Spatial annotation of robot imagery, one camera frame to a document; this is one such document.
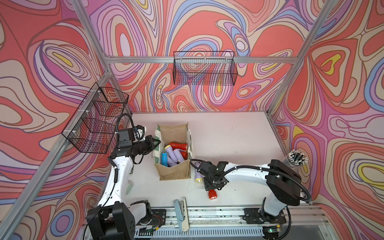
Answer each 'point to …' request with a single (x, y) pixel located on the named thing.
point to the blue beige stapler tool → (182, 214)
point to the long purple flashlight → (175, 153)
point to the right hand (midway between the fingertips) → (211, 190)
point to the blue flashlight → (164, 159)
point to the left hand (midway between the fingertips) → (161, 141)
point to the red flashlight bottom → (212, 194)
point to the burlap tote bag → (176, 133)
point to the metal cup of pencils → (297, 158)
